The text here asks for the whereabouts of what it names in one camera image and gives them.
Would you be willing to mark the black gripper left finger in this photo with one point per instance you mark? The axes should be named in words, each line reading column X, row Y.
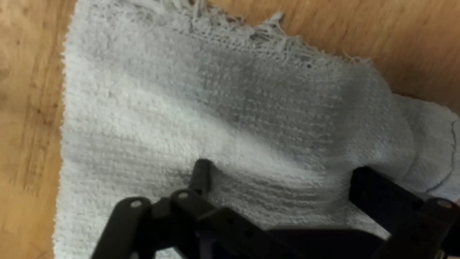
column 191, row 225

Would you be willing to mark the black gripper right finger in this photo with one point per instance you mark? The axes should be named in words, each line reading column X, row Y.
column 411, row 225

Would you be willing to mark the white terry towel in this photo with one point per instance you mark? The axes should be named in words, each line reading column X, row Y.
column 215, row 95

